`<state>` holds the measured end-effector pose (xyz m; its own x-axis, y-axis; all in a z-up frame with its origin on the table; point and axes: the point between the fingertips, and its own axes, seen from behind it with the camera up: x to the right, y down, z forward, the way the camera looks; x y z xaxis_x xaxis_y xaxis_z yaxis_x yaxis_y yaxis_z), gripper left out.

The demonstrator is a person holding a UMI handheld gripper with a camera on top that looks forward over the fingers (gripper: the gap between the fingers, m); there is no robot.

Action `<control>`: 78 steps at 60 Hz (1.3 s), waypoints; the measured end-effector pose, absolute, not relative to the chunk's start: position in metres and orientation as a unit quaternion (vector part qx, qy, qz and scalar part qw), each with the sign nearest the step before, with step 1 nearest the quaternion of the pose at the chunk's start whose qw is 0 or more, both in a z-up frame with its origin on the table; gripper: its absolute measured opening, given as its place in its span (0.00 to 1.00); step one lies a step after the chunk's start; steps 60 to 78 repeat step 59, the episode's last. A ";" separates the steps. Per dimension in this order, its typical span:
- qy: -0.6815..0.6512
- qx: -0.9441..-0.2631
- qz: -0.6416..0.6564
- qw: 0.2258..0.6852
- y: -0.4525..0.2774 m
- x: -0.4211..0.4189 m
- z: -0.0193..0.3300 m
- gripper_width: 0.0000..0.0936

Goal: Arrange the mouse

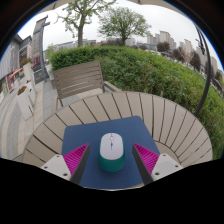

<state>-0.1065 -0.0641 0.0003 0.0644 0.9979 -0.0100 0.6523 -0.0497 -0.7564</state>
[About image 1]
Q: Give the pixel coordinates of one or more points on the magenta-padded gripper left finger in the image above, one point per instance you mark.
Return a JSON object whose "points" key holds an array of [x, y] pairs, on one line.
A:
{"points": [[59, 165]]}

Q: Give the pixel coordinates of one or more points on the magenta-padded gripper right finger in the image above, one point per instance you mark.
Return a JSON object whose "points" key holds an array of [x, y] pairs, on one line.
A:
{"points": [[165, 166]]}

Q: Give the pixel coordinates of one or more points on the white and teal computer mouse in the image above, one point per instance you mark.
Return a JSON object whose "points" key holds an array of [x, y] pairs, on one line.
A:
{"points": [[111, 151]]}

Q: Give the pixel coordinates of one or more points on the dark blue mouse pad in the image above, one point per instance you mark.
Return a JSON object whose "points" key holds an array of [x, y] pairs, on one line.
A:
{"points": [[86, 133]]}

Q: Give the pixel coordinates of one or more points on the white flower planter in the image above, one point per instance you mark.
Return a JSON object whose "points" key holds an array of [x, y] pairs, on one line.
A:
{"points": [[26, 103]]}

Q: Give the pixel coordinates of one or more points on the slatted wooden chair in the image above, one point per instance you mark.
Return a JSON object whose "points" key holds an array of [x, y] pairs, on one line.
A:
{"points": [[78, 78]]}

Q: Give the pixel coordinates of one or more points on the distant apartment buildings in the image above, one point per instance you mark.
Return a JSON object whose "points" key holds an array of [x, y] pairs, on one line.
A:
{"points": [[185, 46]]}

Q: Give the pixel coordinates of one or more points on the tall thin-crowned tree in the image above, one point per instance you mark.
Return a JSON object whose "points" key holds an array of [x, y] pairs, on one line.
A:
{"points": [[80, 31]]}

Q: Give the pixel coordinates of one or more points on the round-crowned green tree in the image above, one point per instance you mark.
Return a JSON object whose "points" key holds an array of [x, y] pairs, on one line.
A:
{"points": [[124, 21]]}

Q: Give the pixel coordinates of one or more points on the curved black lamp post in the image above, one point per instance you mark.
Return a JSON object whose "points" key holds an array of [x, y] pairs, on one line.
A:
{"points": [[208, 73]]}

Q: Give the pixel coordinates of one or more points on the grey metal post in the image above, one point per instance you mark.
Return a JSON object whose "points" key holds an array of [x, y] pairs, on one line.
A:
{"points": [[42, 56]]}

